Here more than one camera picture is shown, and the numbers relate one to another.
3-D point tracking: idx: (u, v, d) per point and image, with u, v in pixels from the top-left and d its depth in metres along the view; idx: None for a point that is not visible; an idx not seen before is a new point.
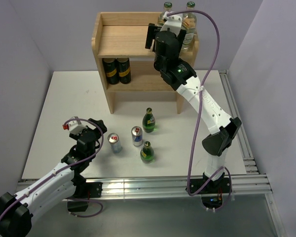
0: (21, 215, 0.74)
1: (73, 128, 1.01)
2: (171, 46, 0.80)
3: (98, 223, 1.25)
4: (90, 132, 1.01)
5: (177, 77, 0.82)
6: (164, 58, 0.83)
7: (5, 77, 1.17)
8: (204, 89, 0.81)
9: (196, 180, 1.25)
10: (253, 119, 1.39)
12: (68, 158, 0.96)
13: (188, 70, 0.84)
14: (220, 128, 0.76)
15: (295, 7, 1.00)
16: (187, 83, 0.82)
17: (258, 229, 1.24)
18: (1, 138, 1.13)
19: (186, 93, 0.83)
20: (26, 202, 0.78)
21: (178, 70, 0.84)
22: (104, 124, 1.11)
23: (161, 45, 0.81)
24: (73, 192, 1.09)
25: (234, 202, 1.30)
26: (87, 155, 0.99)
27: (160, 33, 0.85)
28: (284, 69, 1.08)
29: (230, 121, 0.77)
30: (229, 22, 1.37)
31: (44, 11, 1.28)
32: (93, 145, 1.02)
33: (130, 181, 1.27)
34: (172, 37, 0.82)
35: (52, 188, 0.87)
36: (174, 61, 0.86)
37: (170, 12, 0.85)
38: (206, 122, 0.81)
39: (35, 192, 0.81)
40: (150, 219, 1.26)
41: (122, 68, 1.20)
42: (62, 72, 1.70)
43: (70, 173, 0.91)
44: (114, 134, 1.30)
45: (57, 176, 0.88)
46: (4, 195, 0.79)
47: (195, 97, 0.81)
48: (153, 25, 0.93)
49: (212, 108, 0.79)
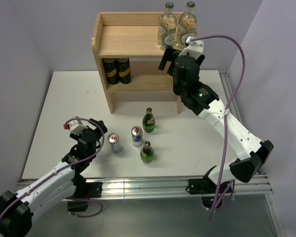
0: (22, 213, 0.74)
1: (75, 128, 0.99)
2: (193, 72, 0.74)
3: (98, 223, 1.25)
4: (91, 132, 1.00)
5: (200, 103, 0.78)
6: (185, 84, 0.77)
7: (5, 77, 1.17)
8: (229, 112, 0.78)
9: (196, 180, 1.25)
10: (253, 119, 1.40)
12: (68, 158, 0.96)
13: (210, 93, 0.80)
14: (250, 153, 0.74)
15: (295, 7, 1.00)
16: (210, 107, 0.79)
17: (258, 229, 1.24)
18: (1, 138, 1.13)
19: (209, 116, 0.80)
20: (27, 200, 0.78)
21: (200, 95, 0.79)
22: (104, 125, 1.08)
23: (180, 71, 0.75)
24: (73, 192, 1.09)
25: (233, 202, 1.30)
26: (87, 154, 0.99)
27: (179, 57, 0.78)
28: (284, 69, 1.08)
29: (261, 144, 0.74)
30: (228, 22, 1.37)
31: (44, 11, 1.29)
32: (94, 145, 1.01)
33: (130, 181, 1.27)
34: (192, 61, 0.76)
35: (53, 187, 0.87)
36: (195, 86, 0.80)
37: (194, 37, 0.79)
38: (235, 146, 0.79)
39: (36, 191, 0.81)
40: (150, 219, 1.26)
41: (122, 68, 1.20)
42: (62, 72, 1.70)
43: (70, 172, 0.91)
44: (114, 134, 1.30)
45: (58, 175, 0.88)
46: (5, 193, 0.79)
47: (220, 121, 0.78)
48: (171, 47, 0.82)
49: (240, 132, 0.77)
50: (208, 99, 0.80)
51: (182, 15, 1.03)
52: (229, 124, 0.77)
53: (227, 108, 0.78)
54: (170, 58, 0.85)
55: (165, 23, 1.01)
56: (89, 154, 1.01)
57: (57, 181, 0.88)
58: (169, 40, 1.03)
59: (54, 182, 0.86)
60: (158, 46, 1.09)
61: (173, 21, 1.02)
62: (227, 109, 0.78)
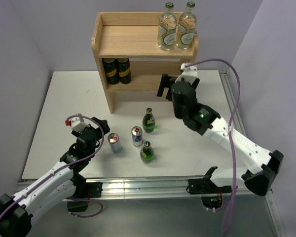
0: (19, 216, 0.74)
1: (76, 125, 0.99)
2: (190, 95, 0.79)
3: (98, 223, 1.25)
4: (90, 131, 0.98)
5: (203, 123, 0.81)
6: (185, 108, 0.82)
7: (5, 77, 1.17)
8: (232, 128, 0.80)
9: (196, 180, 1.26)
10: (253, 119, 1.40)
12: (67, 157, 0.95)
13: (210, 112, 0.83)
14: (262, 166, 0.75)
15: (295, 7, 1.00)
16: (213, 125, 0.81)
17: (259, 229, 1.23)
18: (1, 138, 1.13)
19: (214, 135, 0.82)
20: (24, 203, 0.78)
21: (201, 115, 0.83)
22: (107, 125, 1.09)
23: (177, 97, 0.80)
24: (73, 192, 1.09)
25: (234, 202, 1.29)
26: (86, 153, 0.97)
27: (174, 84, 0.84)
28: (284, 69, 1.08)
29: (271, 156, 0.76)
30: (229, 22, 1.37)
31: (44, 11, 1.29)
32: (93, 144, 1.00)
33: (130, 181, 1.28)
34: (187, 86, 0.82)
35: (52, 188, 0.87)
36: (194, 108, 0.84)
37: (187, 63, 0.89)
38: (244, 161, 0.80)
39: (33, 193, 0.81)
40: (150, 219, 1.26)
41: (122, 68, 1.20)
42: (62, 72, 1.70)
43: (69, 172, 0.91)
44: (114, 134, 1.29)
45: (56, 175, 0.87)
46: (2, 196, 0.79)
47: (225, 138, 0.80)
48: (167, 75, 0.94)
49: (247, 146, 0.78)
50: (210, 118, 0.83)
51: (182, 15, 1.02)
52: (235, 140, 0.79)
53: (230, 125, 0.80)
54: (168, 85, 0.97)
55: (165, 23, 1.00)
56: (88, 153, 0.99)
57: (55, 182, 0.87)
58: (169, 40, 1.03)
59: (52, 183, 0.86)
60: (158, 46, 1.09)
61: (173, 21, 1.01)
62: (230, 125, 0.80)
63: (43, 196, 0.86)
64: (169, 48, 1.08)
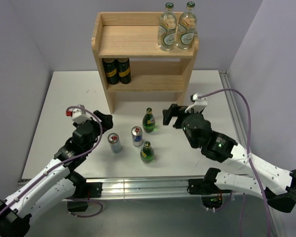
0: (11, 221, 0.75)
1: (76, 116, 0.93)
2: (205, 128, 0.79)
3: (98, 222, 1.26)
4: (89, 124, 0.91)
5: (223, 153, 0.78)
6: (202, 140, 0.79)
7: (5, 77, 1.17)
8: (251, 154, 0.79)
9: (196, 180, 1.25)
10: (253, 119, 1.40)
12: (62, 153, 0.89)
13: (228, 140, 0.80)
14: (286, 188, 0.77)
15: (295, 7, 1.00)
16: (233, 154, 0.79)
17: (257, 228, 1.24)
18: (1, 138, 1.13)
19: (234, 163, 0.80)
20: (16, 208, 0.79)
21: (219, 144, 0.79)
22: (111, 121, 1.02)
23: (193, 131, 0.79)
24: (73, 191, 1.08)
25: (234, 202, 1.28)
26: (83, 148, 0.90)
27: (187, 118, 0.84)
28: (284, 69, 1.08)
29: (292, 177, 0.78)
30: (229, 22, 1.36)
31: (44, 12, 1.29)
32: (91, 138, 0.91)
33: (130, 181, 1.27)
34: (200, 119, 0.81)
35: (45, 188, 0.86)
36: (210, 138, 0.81)
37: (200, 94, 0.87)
38: (266, 184, 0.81)
39: (25, 196, 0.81)
40: (150, 219, 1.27)
41: (122, 68, 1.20)
42: (62, 72, 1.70)
43: (63, 171, 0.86)
44: (114, 134, 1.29)
45: (49, 175, 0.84)
46: None
47: (246, 165, 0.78)
48: (176, 105, 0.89)
49: (268, 170, 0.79)
50: (227, 146, 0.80)
51: (182, 15, 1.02)
52: (256, 166, 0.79)
53: (249, 151, 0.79)
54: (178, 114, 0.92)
55: (165, 23, 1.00)
56: (85, 148, 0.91)
57: (49, 182, 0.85)
58: (169, 40, 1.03)
59: (45, 184, 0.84)
60: (158, 46, 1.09)
61: (173, 21, 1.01)
62: (249, 151, 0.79)
63: (37, 197, 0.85)
64: (169, 48, 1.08)
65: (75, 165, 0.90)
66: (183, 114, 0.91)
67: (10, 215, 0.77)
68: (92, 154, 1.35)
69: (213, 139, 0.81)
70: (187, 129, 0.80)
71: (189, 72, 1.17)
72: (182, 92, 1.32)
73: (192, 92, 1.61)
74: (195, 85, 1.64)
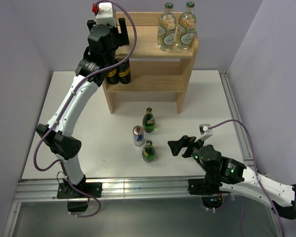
0: (61, 139, 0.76)
1: (101, 15, 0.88)
2: (218, 159, 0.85)
3: (98, 223, 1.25)
4: (102, 25, 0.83)
5: (236, 178, 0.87)
6: (216, 169, 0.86)
7: (5, 77, 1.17)
8: (260, 176, 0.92)
9: (196, 180, 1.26)
10: (252, 119, 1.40)
12: (83, 67, 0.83)
13: (237, 165, 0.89)
14: (292, 202, 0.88)
15: (295, 7, 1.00)
16: (244, 177, 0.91)
17: (258, 229, 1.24)
18: (0, 138, 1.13)
19: (245, 184, 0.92)
20: (60, 129, 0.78)
21: (230, 171, 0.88)
22: (143, 155, 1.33)
23: (206, 162, 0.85)
24: (80, 178, 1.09)
25: (234, 203, 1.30)
26: (103, 58, 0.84)
27: (201, 150, 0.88)
28: (284, 68, 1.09)
29: (294, 191, 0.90)
30: (229, 22, 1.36)
31: (44, 12, 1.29)
32: (111, 45, 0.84)
33: (130, 181, 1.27)
34: (211, 150, 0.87)
35: (81, 106, 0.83)
36: (221, 165, 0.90)
37: (210, 126, 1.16)
38: (275, 199, 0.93)
39: (64, 118, 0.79)
40: (150, 219, 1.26)
41: (122, 68, 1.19)
42: (62, 71, 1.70)
43: (90, 86, 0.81)
44: (135, 127, 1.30)
45: (78, 93, 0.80)
46: (37, 127, 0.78)
47: (256, 185, 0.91)
48: (188, 137, 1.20)
49: (275, 187, 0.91)
50: (238, 171, 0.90)
51: (182, 15, 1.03)
52: (264, 185, 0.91)
53: (257, 174, 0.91)
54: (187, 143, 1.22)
55: (165, 23, 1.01)
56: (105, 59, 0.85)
57: (80, 100, 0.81)
58: (169, 40, 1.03)
59: (77, 103, 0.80)
60: (158, 46, 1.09)
61: (173, 21, 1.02)
62: (257, 174, 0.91)
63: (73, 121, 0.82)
64: (168, 48, 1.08)
65: (101, 79, 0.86)
66: (193, 143, 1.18)
67: (55, 137, 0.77)
68: (92, 155, 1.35)
69: (225, 166, 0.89)
70: (202, 160, 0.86)
71: (189, 72, 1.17)
72: (182, 92, 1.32)
73: (192, 92, 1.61)
74: (196, 85, 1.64)
